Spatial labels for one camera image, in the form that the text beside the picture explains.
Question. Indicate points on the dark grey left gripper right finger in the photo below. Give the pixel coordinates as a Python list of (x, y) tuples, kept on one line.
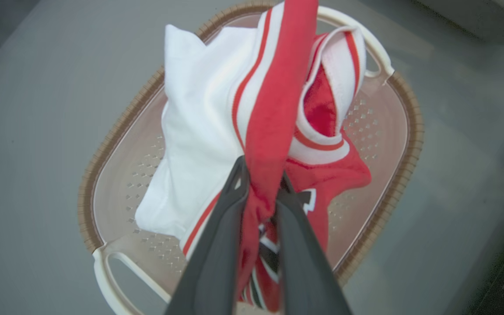
[(304, 271)]

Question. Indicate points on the red white basketball jersey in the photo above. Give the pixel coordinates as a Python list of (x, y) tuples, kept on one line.
[(274, 109)]

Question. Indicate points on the beige plastic laundry basket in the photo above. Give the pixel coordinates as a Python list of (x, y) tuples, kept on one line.
[(379, 131)]

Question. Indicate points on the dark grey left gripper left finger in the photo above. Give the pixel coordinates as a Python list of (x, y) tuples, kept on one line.
[(210, 271)]

